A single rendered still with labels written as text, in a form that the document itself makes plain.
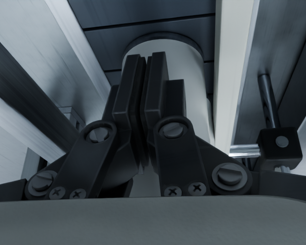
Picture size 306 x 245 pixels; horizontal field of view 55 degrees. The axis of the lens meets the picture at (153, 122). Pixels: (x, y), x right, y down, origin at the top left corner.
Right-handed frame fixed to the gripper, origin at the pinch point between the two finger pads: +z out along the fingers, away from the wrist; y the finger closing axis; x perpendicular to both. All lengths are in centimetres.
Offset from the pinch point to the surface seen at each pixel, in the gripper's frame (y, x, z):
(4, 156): -30.0, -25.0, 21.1
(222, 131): 3.5, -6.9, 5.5
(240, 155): 5.3, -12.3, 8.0
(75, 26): -4.6, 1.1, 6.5
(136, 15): -0.9, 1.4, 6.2
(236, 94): 4.1, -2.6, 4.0
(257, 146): 6.7, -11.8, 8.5
